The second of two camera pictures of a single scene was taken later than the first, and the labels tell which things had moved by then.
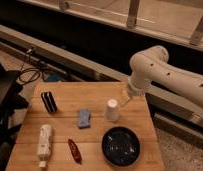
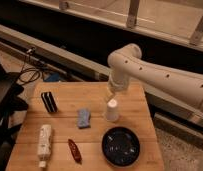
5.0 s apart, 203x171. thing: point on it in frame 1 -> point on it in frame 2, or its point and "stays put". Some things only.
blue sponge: [84, 118] stays put
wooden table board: [86, 126] stays put
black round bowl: [120, 146] stays put
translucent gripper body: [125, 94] -> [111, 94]
